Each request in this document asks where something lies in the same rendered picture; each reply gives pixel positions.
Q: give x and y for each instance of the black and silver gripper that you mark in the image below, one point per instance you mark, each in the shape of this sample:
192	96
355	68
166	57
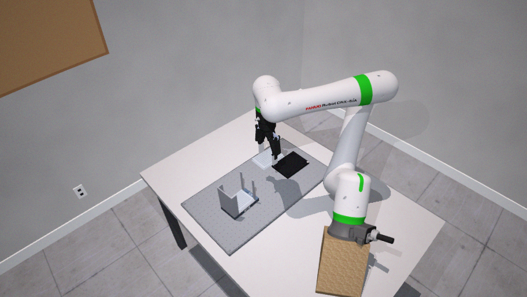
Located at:
268	131

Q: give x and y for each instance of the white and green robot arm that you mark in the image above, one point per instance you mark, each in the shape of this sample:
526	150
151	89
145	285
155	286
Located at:
351	189

